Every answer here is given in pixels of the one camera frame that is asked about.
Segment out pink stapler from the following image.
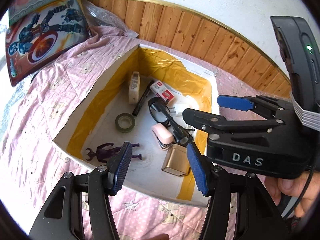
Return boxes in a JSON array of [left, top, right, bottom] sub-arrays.
[[151, 123, 174, 150]]

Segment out black glasses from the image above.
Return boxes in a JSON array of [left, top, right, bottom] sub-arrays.
[[148, 97, 193, 147]]

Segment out gold square tin box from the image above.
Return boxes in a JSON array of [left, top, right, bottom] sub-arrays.
[[161, 144, 190, 177]]

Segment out red white staples box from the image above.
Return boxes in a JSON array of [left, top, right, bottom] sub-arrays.
[[150, 81, 175, 103]]

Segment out black marker pen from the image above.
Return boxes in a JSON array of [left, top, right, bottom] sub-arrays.
[[132, 80, 154, 117]]

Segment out purple silver action figure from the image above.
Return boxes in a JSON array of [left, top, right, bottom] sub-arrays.
[[85, 142, 143, 164]]

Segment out cream tissue pack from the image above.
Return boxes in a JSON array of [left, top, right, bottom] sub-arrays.
[[128, 72, 140, 105]]

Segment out green tape roll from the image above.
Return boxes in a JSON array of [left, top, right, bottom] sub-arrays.
[[115, 113, 136, 133]]

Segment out white usb charger plug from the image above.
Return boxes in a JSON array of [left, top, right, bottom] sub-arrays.
[[170, 103, 187, 116]]

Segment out person's right hand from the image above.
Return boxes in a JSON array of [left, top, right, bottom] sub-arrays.
[[264, 172, 320, 217]]

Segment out white cardboard box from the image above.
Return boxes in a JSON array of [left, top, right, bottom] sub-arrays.
[[53, 44, 220, 207]]

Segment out clear plastic bag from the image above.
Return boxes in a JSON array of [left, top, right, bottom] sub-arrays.
[[81, 0, 138, 38]]

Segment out robot shield toy box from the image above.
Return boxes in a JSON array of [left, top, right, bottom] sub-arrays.
[[5, 0, 91, 87]]

